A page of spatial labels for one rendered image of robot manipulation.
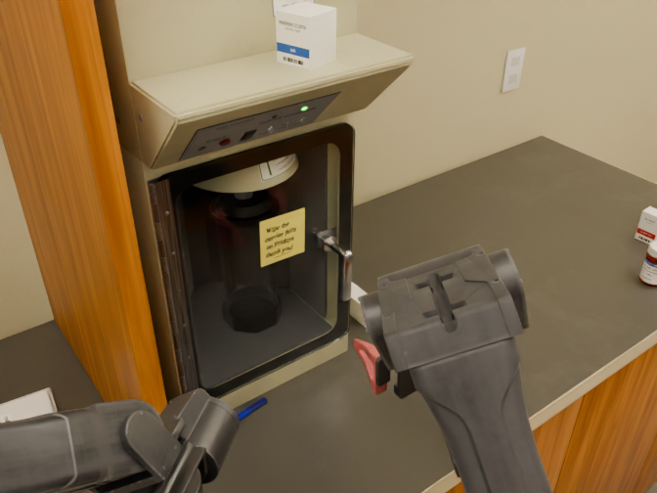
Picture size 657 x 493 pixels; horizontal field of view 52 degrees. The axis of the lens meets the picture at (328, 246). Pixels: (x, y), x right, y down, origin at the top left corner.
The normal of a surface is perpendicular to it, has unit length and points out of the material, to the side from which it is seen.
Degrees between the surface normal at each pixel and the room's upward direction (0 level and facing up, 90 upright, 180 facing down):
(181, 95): 0
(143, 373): 90
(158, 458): 54
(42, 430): 46
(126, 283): 90
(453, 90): 90
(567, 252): 0
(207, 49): 90
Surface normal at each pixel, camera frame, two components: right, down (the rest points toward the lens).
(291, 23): -0.60, 0.44
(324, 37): 0.80, 0.34
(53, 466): 0.70, -0.34
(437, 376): -0.15, -0.04
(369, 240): 0.00, -0.83
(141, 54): 0.59, 0.45
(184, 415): 0.81, -0.36
